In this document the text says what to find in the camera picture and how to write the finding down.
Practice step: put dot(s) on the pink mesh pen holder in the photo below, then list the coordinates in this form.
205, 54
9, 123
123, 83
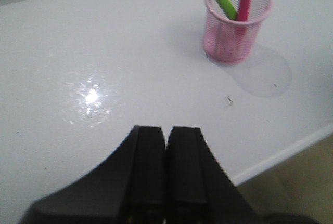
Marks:
228, 41

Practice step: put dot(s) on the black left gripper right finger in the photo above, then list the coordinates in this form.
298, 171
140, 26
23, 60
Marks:
198, 190

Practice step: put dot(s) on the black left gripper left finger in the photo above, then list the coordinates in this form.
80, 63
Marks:
127, 187

